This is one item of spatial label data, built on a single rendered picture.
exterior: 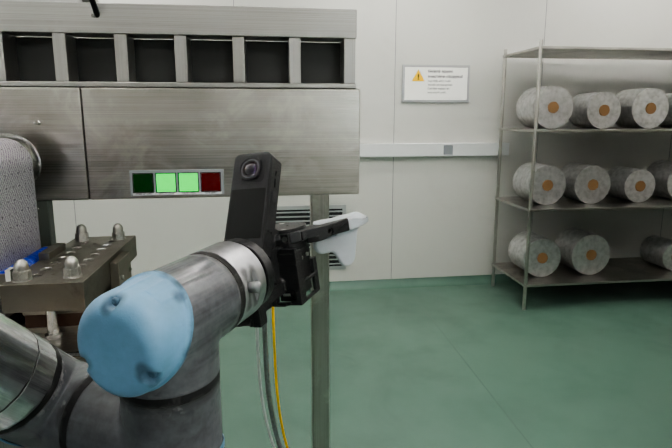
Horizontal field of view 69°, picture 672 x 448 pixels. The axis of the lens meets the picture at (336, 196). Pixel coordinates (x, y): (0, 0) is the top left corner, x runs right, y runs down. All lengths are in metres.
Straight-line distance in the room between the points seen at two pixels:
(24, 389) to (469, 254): 3.91
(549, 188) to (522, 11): 1.38
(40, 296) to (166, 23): 0.74
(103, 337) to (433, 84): 3.66
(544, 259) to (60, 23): 3.35
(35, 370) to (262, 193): 0.24
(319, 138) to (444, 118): 2.62
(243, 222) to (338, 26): 0.99
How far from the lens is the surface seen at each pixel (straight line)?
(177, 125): 1.41
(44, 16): 1.53
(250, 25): 1.42
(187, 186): 1.42
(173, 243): 3.92
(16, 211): 1.35
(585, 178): 3.97
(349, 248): 0.59
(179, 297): 0.37
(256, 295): 0.45
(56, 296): 1.18
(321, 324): 1.71
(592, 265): 4.16
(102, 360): 0.38
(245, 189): 0.52
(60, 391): 0.48
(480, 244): 4.21
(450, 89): 3.96
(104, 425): 0.45
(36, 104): 1.52
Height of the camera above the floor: 1.37
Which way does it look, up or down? 9 degrees down
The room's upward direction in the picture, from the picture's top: straight up
